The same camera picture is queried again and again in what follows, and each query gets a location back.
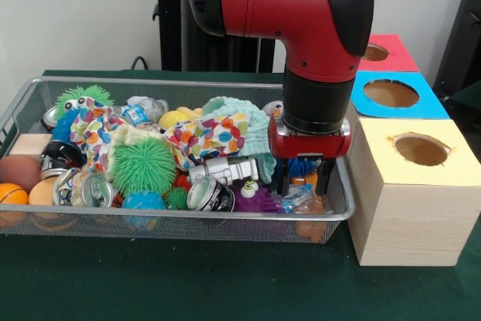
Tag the white cloth with colourful dots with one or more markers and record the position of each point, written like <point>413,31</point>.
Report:
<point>210,137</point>

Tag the orange toy building block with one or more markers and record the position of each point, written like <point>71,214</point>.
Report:
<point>310,179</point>

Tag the blue spiky rubber ball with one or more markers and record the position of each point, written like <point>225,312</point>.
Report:
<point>300,167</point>

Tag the black upright panel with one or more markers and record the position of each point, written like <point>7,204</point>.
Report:
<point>462,35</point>

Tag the purple spiky toy with eyes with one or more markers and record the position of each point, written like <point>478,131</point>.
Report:
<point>255,202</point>

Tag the green spiky toy with eyes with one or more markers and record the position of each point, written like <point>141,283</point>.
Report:
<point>75,95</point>

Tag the mint green cloth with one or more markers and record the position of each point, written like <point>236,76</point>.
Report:
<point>255,137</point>

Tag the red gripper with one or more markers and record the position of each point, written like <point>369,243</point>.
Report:
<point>312,146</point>

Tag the brown mini football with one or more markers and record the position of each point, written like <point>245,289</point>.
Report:
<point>19,172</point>

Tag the wooden box with three holes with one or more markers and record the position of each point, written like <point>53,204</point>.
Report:
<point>409,223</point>

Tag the green spiky rubber ball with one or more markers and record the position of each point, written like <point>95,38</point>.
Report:
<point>143,167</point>

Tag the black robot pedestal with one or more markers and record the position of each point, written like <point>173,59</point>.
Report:
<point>169,35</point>

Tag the dark green table cloth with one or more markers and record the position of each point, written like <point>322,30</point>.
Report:
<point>188,287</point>
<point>469,105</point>

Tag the orange mini basketball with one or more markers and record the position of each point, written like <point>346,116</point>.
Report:
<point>13,195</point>

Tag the silver plastic toy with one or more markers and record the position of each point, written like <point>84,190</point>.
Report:
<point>221,170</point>

